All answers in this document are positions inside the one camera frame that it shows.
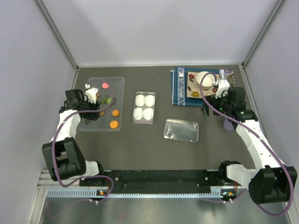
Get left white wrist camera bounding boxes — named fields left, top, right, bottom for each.
left=84, top=84, right=99, bottom=104

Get blue patterned placemat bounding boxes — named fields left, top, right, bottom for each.
left=170, top=67, right=222, bottom=107

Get patterned napkin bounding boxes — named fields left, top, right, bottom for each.
left=220, top=69, right=235, bottom=87

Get orange cookie near corner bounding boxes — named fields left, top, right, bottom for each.
left=109, top=120, right=119, bottom=129

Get floral square plate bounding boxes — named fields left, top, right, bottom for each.
left=187, top=71, right=218, bottom=99

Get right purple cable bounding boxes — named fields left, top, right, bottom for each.
left=200, top=72, right=294, bottom=215

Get clear plastic cookie tray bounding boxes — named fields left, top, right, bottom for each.
left=78, top=77, right=125, bottom=132

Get orange round cookie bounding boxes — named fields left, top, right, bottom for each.
left=112, top=109, right=120, bottom=117

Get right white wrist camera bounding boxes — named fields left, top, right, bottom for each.
left=213, top=79, right=230, bottom=98

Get silver fork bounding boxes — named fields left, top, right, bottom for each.
left=178, top=70, right=184, bottom=98

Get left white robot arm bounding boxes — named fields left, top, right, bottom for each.
left=42, top=88, right=106, bottom=185

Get metal tongs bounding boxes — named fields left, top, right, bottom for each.
left=84, top=96, right=116, bottom=125

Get purple cup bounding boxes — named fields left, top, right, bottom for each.
left=223, top=118, right=234, bottom=131

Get cream ceramic bowl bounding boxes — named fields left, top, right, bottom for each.
left=196, top=71, right=216, bottom=90

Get white cookie box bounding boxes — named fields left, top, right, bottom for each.
left=132, top=91, right=156, bottom=125

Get pink round cookie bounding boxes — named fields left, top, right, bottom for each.
left=102, top=83, right=109, bottom=89

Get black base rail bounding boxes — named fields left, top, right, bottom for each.
left=79, top=169, right=236, bottom=194

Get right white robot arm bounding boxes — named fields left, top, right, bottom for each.
left=201, top=87, right=298, bottom=204

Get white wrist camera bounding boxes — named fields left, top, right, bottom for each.
left=213, top=79, right=230, bottom=98
left=84, top=84, right=99, bottom=104

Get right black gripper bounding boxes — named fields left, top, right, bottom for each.
left=201, top=90, right=232, bottom=117

